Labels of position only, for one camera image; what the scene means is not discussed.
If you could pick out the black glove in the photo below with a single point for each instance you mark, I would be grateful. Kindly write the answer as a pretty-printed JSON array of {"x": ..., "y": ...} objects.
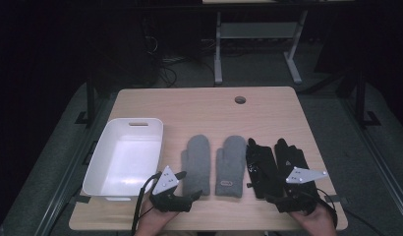
[
  {"x": 289, "y": 154},
  {"x": 261, "y": 167}
]

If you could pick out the person's left hand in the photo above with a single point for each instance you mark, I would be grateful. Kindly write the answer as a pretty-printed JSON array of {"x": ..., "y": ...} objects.
[{"x": 153, "y": 221}]

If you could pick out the grey knit mitten with label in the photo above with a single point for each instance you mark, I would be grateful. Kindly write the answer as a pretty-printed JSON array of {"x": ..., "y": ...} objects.
[{"x": 230, "y": 164}]

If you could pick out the grey tape tab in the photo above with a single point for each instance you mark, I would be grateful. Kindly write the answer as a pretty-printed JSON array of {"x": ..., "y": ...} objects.
[
  {"x": 81, "y": 198},
  {"x": 335, "y": 198}
]

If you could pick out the metal floor rail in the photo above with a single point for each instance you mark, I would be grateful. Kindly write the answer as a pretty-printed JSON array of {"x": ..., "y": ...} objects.
[
  {"x": 376, "y": 157},
  {"x": 71, "y": 157}
]

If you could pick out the black metal stand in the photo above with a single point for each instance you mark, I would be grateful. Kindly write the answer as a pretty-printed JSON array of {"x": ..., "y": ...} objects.
[
  {"x": 360, "y": 98},
  {"x": 90, "y": 98}
]

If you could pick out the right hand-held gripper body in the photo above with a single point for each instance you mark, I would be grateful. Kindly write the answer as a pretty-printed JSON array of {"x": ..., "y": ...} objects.
[{"x": 304, "y": 175}]

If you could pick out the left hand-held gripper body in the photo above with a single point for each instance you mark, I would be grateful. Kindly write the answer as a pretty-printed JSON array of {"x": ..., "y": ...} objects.
[{"x": 166, "y": 182}]

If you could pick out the white metal desk frame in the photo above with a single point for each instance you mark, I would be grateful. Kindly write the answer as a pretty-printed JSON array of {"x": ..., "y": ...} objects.
[{"x": 255, "y": 30}]

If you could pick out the person's right hand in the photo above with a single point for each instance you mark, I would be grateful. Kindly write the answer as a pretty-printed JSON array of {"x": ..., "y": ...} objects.
[{"x": 317, "y": 223}]

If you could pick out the white plastic bin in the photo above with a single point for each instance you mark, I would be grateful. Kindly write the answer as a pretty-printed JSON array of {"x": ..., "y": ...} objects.
[{"x": 124, "y": 164}]

